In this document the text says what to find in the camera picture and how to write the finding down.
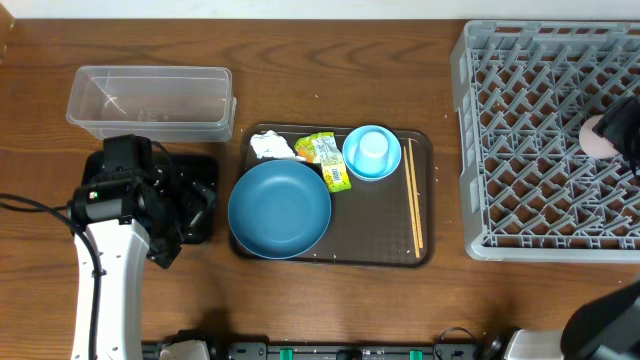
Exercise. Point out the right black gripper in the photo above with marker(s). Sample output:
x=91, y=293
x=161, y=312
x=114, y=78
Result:
x=616, y=123

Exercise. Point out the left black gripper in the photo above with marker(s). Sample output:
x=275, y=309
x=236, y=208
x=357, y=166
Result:
x=169, y=246

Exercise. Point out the pale pink cup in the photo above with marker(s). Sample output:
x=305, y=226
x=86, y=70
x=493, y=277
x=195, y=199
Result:
x=594, y=145

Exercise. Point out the dark blue plate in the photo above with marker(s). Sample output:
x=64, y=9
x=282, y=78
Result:
x=279, y=209

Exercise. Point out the light blue cup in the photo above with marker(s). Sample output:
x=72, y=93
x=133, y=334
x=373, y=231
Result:
x=370, y=157

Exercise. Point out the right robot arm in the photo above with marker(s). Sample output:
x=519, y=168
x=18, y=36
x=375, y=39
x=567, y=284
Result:
x=607, y=328

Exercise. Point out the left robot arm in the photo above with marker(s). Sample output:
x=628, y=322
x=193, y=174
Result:
x=111, y=258

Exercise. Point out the grey dishwasher rack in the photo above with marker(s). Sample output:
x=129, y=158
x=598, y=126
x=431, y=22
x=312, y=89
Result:
x=522, y=90

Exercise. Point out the black plastic tray bin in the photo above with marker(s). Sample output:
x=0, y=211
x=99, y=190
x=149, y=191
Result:
x=86, y=207

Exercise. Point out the crumpled white tissue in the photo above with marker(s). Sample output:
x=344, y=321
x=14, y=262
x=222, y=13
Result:
x=271, y=145

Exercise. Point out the clear plastic bin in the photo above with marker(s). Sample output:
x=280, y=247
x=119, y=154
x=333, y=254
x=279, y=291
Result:
x=174, y=104

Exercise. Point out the green snack wrapper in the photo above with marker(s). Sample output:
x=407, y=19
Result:
x=321, y=148

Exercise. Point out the light blue bowl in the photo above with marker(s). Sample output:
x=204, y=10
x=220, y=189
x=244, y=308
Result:
x=393, y=158

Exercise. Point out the dark brown serving tray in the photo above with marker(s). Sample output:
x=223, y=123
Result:
x=371, y=222

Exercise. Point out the right wooden chopstick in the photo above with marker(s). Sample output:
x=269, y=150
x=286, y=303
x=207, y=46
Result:
x=415, y=195

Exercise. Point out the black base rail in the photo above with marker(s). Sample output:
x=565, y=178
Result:
x=453, y=344

